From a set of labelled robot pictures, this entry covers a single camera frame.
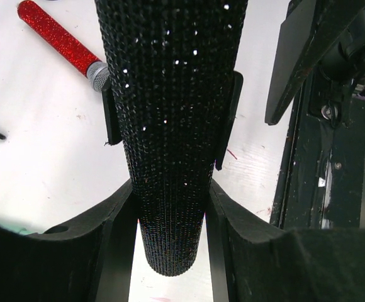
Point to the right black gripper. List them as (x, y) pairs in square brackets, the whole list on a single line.
[(332, 32)]

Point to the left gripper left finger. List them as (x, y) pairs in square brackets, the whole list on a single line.
[(87, 258)]

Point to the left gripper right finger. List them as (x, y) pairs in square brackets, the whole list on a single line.
[(252, 260)]

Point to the black microphone silver grille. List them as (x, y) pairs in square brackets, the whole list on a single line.
[(171, 68)]

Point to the red microphone grey grille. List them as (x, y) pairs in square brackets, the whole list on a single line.
[(79, 56)]

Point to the short black round-base stand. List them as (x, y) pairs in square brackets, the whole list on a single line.
[(226, 125)]

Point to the black mounting base plate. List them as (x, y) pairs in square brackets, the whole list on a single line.
[(322, 170)]

